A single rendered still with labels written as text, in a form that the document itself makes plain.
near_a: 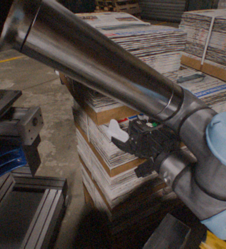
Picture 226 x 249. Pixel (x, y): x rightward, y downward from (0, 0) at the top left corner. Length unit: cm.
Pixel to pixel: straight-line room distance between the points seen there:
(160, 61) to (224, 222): 43
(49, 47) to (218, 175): 27
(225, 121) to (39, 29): 25
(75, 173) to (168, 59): 118
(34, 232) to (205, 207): 89
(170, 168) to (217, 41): 71
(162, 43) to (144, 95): 30
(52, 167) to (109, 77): 145
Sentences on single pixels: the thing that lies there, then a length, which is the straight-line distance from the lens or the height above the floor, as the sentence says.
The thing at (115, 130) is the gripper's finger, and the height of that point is 88.
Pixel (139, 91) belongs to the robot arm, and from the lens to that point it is 31.
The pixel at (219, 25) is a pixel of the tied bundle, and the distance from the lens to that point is 101.
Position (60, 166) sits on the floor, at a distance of 168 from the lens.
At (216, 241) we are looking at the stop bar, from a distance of 43.
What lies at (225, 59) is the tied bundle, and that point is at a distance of 100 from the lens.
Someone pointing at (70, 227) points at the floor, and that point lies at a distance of 136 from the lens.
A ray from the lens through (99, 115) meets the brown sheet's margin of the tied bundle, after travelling 56.
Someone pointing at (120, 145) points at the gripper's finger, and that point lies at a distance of 49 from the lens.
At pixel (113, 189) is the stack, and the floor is 54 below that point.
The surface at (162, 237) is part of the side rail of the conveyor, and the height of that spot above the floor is 80.
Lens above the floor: 118
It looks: 35 degrees down
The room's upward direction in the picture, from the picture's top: straight up
